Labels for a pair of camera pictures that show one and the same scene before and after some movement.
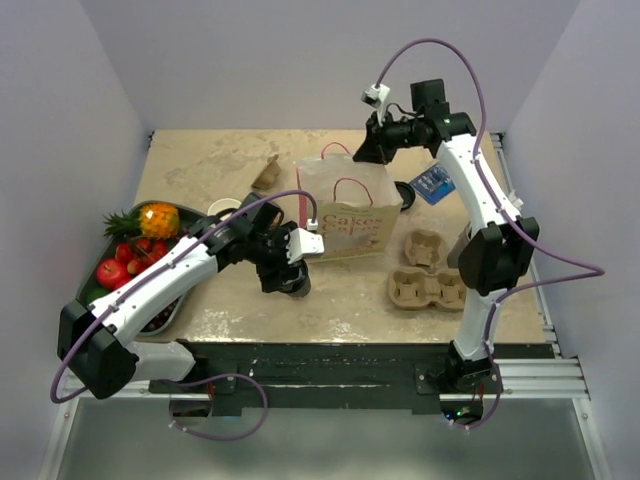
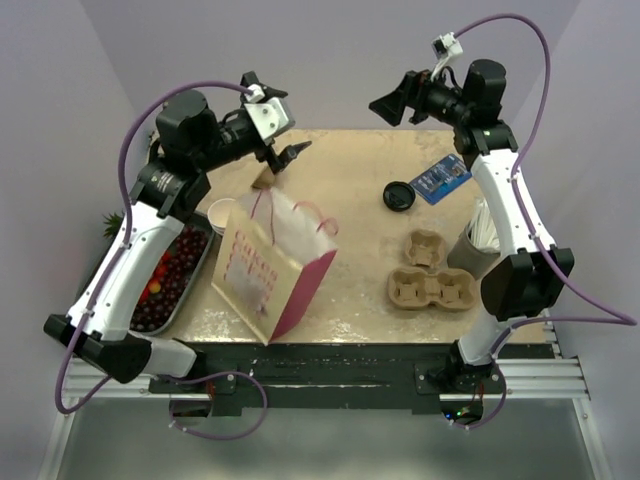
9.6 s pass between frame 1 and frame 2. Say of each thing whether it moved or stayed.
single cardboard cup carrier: stayed
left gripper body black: moved
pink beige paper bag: moved
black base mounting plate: stayed
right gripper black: moved
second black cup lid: stayed
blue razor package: stayed
